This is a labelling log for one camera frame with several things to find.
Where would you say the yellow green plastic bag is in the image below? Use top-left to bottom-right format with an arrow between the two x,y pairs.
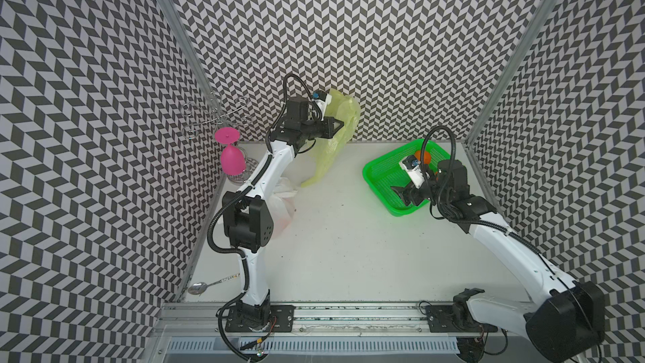
301,88 -> 361,188

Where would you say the white plastic bag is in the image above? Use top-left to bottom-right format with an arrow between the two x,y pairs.
267,177 -> 298,237

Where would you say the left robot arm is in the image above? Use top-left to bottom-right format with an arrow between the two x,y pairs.
223,91 -> 344,329

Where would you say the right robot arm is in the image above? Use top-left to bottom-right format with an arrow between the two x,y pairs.
392,156 -> 606,362

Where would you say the green plastic basket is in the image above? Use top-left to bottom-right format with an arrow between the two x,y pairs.
362,139 -> 428,217

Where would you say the orange far back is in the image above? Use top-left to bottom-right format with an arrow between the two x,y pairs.
414,151 -> 432,165

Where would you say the pink plastic cup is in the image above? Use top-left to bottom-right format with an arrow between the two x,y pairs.
220,145 -> 246,176

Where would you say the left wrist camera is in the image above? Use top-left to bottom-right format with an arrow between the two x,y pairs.
310,90 -> 333,121

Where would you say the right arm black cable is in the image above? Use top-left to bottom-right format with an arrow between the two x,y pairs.
419,125 -> 606,363

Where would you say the wire rack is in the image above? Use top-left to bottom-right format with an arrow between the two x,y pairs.
181,97 -> 258,184

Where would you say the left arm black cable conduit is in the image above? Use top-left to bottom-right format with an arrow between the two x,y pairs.
206,72 -> 324,363

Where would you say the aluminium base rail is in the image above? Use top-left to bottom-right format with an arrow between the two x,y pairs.
140,302 -> 545,362

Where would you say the spoon with patterned handle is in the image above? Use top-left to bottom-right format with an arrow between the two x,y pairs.
186,273 -> 240,296

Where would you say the aluminium corner post left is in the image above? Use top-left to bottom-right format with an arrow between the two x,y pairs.
156,0 -> 228,124

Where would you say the aluminium corner post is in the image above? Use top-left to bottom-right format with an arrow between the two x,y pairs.
156,0 -> 228,124
464,0 -> 583,145

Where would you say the aluminium corner post right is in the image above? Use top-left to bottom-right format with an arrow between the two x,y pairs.
464,0 -> 583,145

